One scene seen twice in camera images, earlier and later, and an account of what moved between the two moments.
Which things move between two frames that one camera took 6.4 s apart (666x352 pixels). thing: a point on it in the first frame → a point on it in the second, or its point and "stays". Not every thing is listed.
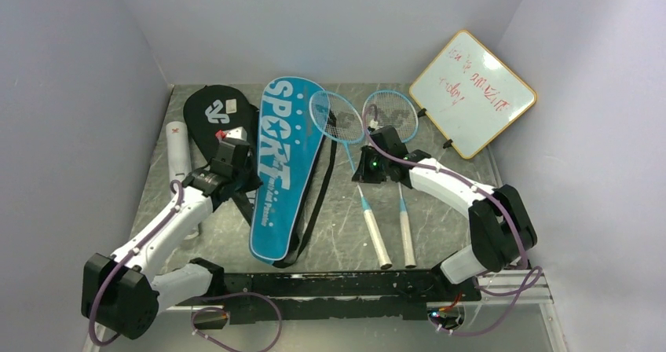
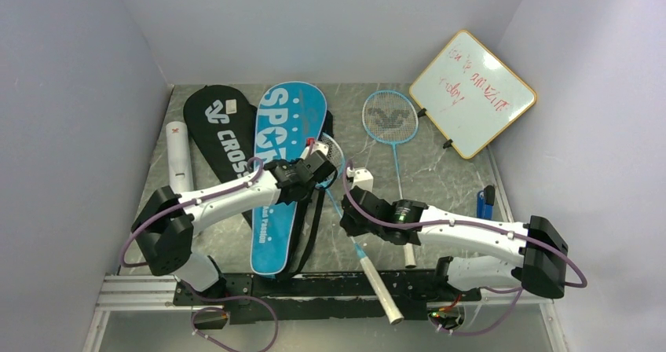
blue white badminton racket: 398,110 stays
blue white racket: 342,119 → 385,298
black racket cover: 213,108 stays
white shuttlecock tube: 178,160 stays
